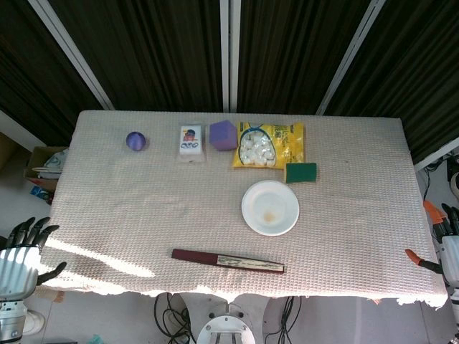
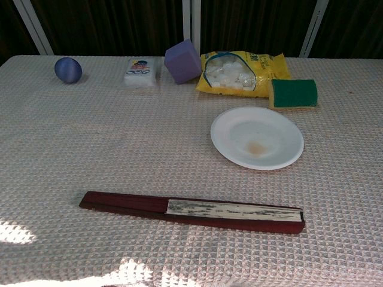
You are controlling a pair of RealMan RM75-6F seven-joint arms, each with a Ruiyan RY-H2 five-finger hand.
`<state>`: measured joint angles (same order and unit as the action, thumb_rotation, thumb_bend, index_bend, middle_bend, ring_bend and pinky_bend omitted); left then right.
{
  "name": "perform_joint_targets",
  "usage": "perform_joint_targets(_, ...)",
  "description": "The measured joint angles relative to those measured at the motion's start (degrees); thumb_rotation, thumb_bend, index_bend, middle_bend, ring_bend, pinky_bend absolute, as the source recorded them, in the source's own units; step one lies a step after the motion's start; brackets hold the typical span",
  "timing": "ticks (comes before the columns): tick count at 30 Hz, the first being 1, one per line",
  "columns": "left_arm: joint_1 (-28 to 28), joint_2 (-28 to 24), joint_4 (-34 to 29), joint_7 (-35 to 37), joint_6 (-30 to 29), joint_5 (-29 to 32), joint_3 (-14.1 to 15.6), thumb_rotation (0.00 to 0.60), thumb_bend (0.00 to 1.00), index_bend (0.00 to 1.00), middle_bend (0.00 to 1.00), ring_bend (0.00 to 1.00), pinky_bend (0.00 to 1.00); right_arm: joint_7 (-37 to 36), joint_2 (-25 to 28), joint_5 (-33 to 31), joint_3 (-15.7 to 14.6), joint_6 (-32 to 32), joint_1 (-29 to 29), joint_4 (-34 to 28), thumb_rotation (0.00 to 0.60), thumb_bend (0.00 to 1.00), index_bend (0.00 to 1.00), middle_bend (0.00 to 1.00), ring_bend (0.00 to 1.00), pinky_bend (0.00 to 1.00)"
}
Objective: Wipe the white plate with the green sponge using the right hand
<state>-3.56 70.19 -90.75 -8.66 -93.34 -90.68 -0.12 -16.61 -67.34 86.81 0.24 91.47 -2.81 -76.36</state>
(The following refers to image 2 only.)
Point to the green sponge piece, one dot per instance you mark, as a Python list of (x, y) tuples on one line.
[(294, 93)]

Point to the white paper plate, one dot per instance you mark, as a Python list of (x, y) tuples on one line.
[(257, 134)]

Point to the white waffle tablecloth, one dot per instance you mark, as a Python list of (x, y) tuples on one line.
[(119, 143)]

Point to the purple foam cube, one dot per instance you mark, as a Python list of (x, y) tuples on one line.
[(182, 64)]

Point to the dark red folded fan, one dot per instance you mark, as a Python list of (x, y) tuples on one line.
[(125, 204)]

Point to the yellow bag of white candy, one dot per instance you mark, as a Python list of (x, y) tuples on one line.
[(269, 67)]

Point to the dark pleated curtain panel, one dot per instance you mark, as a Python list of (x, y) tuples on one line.
[(113, 27), (10, 33), (254, 25), (356, 27)]

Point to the blue purple ball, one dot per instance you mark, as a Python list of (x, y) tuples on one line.
[(68, 69)]

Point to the white upright frame post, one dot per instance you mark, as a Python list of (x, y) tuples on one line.
[(191, 24)]

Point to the white slanted frame post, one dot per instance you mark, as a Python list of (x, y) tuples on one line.
[(314, 30), (33, 24)]

